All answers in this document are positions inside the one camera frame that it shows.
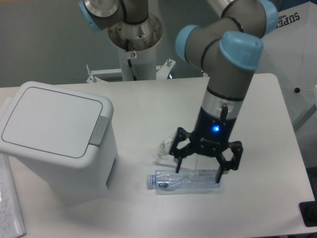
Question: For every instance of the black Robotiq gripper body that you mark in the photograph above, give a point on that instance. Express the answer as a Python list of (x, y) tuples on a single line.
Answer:
[(210, 136)]

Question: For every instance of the white push-top trash can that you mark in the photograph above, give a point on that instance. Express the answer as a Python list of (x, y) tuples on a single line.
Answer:
[(63, 135)]

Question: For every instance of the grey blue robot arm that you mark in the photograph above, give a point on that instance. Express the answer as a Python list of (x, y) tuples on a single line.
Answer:
[(228, 51)]

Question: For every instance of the crumpled white plastic bag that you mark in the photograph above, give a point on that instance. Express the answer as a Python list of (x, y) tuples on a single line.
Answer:
[(163, 158)]

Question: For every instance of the clear plastic water bottle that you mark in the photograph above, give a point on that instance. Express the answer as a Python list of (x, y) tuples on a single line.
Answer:
[(168, 182)]

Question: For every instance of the black device at edge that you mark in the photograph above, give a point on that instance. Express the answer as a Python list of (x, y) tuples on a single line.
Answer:
[(309, 213)]

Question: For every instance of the white paper notepad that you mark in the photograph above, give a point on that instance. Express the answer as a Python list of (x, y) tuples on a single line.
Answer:
[(11, 219)]

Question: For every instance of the white pedestal base frame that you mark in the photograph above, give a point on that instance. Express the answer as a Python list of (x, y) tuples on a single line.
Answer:
[(133, 70)]

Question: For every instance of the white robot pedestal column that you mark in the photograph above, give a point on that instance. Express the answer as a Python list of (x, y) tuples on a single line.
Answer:
[(137, 41)]

